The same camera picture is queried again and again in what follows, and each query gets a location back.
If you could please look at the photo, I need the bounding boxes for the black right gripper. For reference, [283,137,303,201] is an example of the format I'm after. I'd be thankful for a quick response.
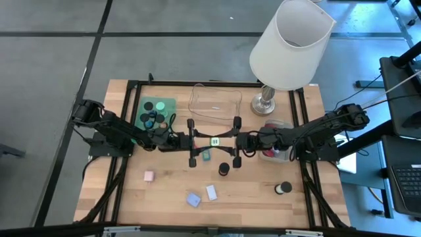
[215,117,270,168]

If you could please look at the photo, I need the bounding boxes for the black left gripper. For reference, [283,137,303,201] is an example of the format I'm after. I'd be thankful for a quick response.
[154,118,215,168]

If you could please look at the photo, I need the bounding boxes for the orange sand hourglass black caps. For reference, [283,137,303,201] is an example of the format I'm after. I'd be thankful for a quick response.
[155,113,168,130]

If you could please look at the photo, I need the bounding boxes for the light blue sand hourglass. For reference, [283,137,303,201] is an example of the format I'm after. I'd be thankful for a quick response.
[155,101,169,119]

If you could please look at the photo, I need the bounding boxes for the white sand hourglass black caps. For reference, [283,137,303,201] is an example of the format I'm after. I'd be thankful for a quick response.
[274,180,293,196]

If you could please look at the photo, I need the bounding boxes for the clear plastic bin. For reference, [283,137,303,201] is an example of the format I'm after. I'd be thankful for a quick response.
[187,83,243,126]

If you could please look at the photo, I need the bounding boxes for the white flat rectangular device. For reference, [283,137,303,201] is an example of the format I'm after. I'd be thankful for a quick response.
[205,184,218,201]

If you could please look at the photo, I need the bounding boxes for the teal translucent plastic bin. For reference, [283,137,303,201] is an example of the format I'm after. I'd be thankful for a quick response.
[133,95,178,147]

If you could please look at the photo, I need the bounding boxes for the white plastic bin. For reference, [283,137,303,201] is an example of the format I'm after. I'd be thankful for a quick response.
[258,118,295,164]

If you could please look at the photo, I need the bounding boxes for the lavender multiport USB charger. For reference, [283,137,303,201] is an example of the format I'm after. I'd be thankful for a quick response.
[186,192,202,209]

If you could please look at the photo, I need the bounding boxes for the silver table lamp white shade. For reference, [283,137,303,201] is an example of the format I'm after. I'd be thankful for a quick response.
[249,0,337,117]

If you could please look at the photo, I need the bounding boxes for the black diagonal pole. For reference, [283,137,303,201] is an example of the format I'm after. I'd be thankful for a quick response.
[337,118,395,159]
[391,41,421,68]

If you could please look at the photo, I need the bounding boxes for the black floor bar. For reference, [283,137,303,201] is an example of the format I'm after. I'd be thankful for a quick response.
[355,80,385,89]

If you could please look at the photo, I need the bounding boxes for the black keyboard tray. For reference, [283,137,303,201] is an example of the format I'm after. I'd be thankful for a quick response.
[381,134,421,219]

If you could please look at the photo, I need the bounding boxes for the black rig crossbar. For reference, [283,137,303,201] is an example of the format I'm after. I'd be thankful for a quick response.
[0,221,421,237]

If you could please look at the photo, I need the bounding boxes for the black side desk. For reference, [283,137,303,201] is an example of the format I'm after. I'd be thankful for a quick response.
[379,55,421,140]

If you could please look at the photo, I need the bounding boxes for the black keyboard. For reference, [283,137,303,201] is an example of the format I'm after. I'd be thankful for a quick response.
[390,163,421,215]

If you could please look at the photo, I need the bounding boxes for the grey chair leg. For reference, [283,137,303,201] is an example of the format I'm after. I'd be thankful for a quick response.
[0,142,27,159]

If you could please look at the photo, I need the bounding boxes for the grey metal table leg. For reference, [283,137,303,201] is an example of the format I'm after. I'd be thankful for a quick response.
[386,0,421,50]

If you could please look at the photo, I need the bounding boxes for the black aluminium table frame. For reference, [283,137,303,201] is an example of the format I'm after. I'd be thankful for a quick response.
[72,72,352,231]

